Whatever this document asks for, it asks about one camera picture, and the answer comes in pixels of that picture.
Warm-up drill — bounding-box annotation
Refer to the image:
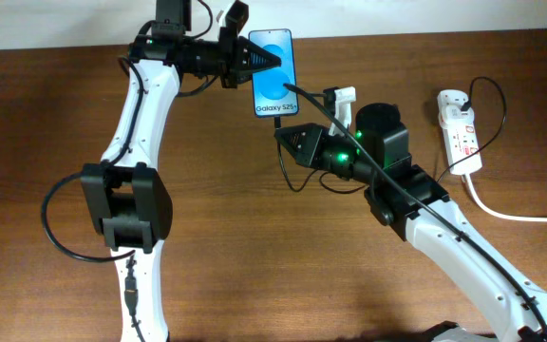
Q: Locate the black USB charging cable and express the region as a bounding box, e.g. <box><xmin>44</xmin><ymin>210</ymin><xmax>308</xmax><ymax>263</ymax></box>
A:
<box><xmin>273</xmin><ymin>75</ymin><xmax>508</xmax><ymax>195</ymax></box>

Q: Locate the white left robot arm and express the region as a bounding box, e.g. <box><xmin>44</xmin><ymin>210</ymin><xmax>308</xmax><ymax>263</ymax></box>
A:
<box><xmin>81</xmin><ymin>1</ymin><xmax>281</xmax><ymax>341</ymax></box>

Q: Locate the black USB charger plug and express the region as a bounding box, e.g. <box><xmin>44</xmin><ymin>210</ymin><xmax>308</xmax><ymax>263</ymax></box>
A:
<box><xmin>461</xmin><ymin>100</ymin><xmax>472</xmax><ymax>112</ymax></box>

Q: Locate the white power strip cord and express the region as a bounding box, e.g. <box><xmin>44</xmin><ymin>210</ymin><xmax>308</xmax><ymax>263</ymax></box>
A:
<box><xmin>464</xmin><ymin>173</ymin><xmax>547</xmax><ymax>226</ymax></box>

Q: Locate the blue Galaxy smartphone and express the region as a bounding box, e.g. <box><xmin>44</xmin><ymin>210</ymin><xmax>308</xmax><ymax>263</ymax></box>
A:
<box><xmin>249</xmin><ymin>28</ymin><xmax>299</xmax><ymax>118</ymax></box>

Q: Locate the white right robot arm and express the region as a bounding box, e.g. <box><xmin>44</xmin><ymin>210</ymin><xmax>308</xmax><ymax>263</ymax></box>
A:
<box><xmin>274</xmin><ymin>103</ymin><xmax>547</xmax><ymax>341</ymax></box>

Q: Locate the white power strip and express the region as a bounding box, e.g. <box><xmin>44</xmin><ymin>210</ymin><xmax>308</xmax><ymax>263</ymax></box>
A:
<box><xmin>437</xmin><ymin>89</ymin><xmax>482</xmax><ymax>176</ymax></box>

